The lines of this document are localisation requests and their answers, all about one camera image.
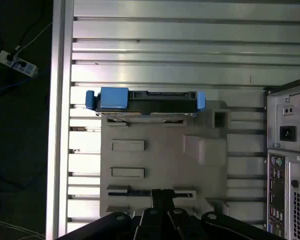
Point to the black silver PC case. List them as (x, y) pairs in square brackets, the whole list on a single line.
[(290, 160)]

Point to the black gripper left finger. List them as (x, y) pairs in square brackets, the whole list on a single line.
[(157, 200)]

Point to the hard disk in blue carrier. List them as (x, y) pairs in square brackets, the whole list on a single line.
[(150, 102)]

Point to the grey parts rack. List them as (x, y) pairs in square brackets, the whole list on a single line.
[(165, 155)]

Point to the white power strip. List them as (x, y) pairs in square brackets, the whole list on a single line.
[(16, 63)]

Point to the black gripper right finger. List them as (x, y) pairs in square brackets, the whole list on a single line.
[(168, 200)]

